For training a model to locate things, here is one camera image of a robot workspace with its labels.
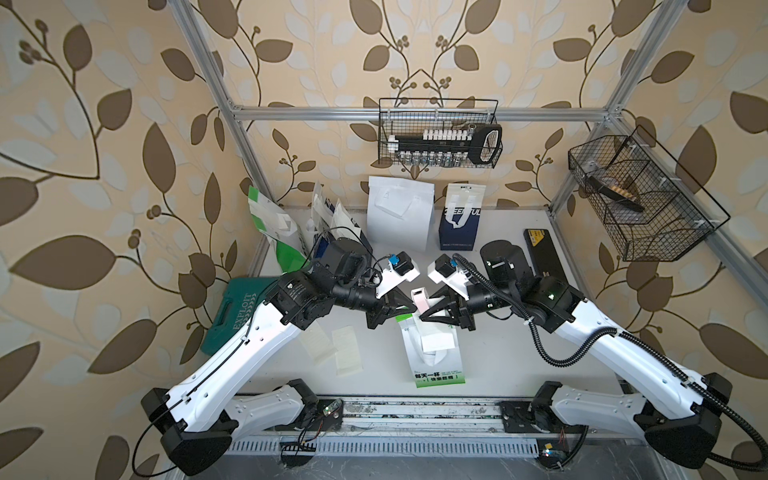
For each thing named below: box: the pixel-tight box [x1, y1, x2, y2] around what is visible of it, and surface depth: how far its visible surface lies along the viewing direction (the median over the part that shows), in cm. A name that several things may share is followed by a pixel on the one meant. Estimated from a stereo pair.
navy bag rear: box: [439, 183, 486, 251], surface depth 99 cm
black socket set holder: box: [387, 124, 503, 163], surface depth 86 cm
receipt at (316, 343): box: [298, 320, 337, 365], surface depth 89 cm
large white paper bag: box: [367, 176, 435, 251], surface depth 104 cm
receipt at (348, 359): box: [332, 326, 364, 377], surface depth 88 cm
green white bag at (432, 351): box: [396, 314, 466, 388], surface depth 65 cm
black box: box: [523, 229, 569, 285], surface depth 108 cm
